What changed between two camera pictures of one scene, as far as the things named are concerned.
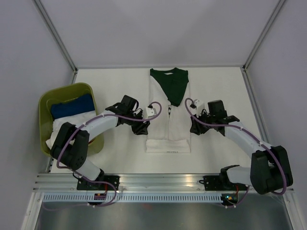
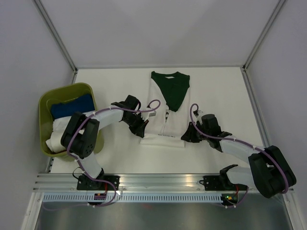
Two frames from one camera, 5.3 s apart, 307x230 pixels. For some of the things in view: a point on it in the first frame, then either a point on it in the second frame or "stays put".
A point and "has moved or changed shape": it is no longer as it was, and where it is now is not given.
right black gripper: x=196 y=129 to x=189 y=135
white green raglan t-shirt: x=170 y=133 has moved or changed shape
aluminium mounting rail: x=134 y=182 stays put
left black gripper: x=142 y=129 stays put
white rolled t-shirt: x=75 y=119 stays put
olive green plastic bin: x=46 y=120 stays put
